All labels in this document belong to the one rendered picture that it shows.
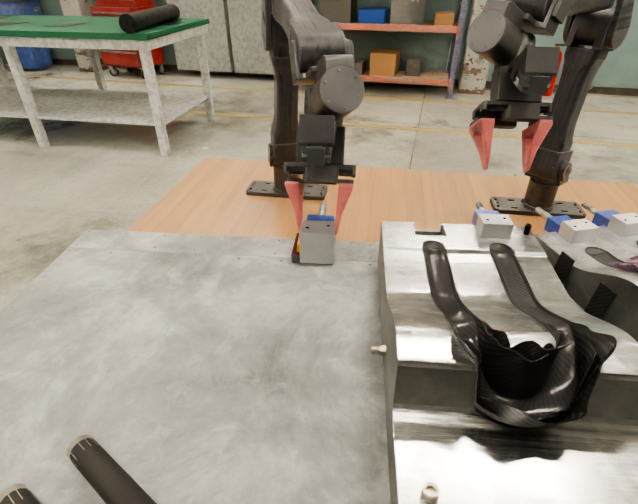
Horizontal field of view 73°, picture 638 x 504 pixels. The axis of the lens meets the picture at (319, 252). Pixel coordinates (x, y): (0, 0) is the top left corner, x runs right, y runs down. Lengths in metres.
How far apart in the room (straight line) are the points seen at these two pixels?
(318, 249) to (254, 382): 0.21
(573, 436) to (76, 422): 0.58
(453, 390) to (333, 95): 0.37
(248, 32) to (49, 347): 5.68
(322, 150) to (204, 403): 0.36
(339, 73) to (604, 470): 0.51
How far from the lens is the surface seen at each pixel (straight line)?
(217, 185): 1.17
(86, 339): 0.75
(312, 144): 0.54
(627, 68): 6.43
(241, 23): 6.23
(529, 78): 0.69
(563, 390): 0.57
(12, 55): 4.26
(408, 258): 0.70
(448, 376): 0.49
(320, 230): 0.62
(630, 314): 0.78
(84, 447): 0.58
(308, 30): 0.66
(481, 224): 0.78
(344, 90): 0.56
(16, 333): 0.82
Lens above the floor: 1.27
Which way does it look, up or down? 33 degrees down
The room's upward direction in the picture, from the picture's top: straight up
